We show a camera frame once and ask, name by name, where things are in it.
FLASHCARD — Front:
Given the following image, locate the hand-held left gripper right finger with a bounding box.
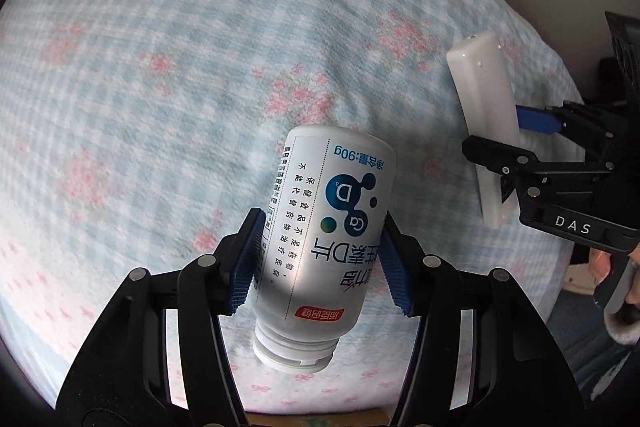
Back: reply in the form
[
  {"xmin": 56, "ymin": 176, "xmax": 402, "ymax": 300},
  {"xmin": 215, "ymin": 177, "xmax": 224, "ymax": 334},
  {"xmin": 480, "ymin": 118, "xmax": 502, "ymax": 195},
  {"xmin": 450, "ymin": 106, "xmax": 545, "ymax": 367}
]
[{"xmin": 380, "ymin": 213, "xmax": 587, "ymax": 427}]

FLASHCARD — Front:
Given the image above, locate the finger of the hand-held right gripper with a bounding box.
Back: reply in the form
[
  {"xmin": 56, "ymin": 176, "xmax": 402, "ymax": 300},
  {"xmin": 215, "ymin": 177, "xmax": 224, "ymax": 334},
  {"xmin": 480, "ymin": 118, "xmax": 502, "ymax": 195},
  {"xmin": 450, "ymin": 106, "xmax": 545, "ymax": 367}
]
[
  {"xmin": 515, "ymin": 101, "xmax": 621, "ymax": 158},
  {"xmin": 461, "ymin": 134, "xmax": 615, "ymax": 208}
]

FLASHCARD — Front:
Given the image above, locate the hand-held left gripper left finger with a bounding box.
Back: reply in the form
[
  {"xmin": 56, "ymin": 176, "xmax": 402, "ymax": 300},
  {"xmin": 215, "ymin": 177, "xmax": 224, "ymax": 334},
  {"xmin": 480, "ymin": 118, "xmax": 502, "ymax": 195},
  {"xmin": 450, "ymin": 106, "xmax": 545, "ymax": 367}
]
[{"xmin": 55, "ymin": 208, "xmax": 268, "ymax": 427}]

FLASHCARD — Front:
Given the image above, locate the white remote control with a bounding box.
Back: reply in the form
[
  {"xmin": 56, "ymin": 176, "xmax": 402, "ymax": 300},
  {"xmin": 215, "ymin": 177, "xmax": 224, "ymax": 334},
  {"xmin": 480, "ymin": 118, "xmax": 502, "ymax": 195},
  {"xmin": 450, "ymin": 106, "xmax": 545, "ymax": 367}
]
[{"xmin": 446, "ymin": 32, "xmax": 523, "ymax": 229}]

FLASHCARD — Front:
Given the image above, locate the white pill bottle blue print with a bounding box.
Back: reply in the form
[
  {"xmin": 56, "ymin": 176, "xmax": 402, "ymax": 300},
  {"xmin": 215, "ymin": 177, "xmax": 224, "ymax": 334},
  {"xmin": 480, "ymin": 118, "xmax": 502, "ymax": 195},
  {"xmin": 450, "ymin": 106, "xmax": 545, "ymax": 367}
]
[{"xmin": 252, "ymin": 125, "xmax": 398, "ymax": 373}]

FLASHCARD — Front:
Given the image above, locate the person's right hand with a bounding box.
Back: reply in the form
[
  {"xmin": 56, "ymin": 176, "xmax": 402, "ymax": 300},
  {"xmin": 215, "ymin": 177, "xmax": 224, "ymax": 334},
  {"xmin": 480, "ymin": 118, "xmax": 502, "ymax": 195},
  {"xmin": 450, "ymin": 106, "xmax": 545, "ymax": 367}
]
[{"xmin": 587, "ymin": 242, "xmax": 640, "ymax": 308}]

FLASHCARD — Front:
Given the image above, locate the blue grey clothing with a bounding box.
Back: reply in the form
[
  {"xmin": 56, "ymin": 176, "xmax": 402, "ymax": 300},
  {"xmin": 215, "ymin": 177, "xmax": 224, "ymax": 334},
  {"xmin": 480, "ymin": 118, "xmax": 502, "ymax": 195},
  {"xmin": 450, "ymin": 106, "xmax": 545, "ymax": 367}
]
[{"xmin": 547, "ymin": 257, "xmax": 640, "ymax": 408}]

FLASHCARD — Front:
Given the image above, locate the blue checked floral bedsheet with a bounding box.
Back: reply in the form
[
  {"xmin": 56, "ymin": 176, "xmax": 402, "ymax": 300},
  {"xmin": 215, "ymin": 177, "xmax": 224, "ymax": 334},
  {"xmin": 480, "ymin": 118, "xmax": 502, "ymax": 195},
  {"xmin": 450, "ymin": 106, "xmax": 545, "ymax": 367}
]
[{"xmin": 0, "ymin": 0, "xmax": 586, "ymax": 418}]

